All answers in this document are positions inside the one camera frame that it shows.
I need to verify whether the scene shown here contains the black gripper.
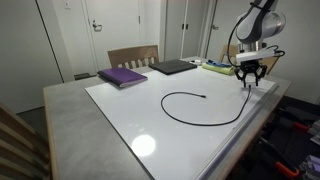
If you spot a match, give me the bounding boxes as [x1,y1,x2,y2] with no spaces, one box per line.
[234,59,268,88]

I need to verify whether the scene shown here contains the white charger adapter block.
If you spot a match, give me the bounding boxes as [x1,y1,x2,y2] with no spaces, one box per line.
[246,73,257,87]

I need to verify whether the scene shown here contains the black charger cable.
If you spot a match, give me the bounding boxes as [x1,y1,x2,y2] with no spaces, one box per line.
[160,84,253,127]

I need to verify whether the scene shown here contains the light wooden slatted chair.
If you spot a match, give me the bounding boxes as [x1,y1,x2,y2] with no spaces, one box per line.
[107,44,160,70]
[0,101,53,180]
[219,44,280,76]

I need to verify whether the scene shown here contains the yellow green folded cloth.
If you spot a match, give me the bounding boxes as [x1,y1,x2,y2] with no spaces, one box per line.
[201,62,236,76]

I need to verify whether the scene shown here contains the blue cloth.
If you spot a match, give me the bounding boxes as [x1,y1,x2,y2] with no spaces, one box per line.
[205,59,233,68]

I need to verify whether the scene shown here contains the white door with silver knob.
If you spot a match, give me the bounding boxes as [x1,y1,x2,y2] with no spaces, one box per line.
[207,0,242,61]

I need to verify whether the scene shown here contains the white closet door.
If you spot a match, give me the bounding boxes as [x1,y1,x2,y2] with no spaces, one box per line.
[184,0,208,60]
[165,0,185,62]

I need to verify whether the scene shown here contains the aluminium extrusion profile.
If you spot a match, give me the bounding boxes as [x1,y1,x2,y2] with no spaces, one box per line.
[308,119,320,146]
[299,154,320,180]

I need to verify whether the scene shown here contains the purple notebook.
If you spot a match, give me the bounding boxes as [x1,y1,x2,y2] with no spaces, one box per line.
[97,67,149,89]

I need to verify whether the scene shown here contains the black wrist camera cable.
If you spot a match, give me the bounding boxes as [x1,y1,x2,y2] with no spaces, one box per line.
[264,44,286,58]

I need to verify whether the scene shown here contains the orange handled bar clamp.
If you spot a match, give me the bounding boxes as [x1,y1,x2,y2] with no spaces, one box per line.
[259,136,301,179]
[279,109,313,133]

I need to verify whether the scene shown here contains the white whiteboard with aluminium rail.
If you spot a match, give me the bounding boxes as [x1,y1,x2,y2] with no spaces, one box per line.
[84,64,279,180]

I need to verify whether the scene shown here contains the silver lever door handle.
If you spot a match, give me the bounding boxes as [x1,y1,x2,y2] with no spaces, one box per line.
[91,19,103,33]

